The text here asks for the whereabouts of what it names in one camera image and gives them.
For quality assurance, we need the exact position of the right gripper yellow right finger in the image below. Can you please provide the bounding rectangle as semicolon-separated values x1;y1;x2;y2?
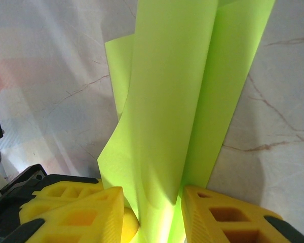
181;185;304;243

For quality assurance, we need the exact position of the yellow-green paper sheet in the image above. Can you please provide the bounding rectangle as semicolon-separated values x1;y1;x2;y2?
97;0;274;243

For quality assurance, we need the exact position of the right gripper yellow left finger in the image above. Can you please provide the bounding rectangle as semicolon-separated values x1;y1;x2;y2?
19;186;124;243

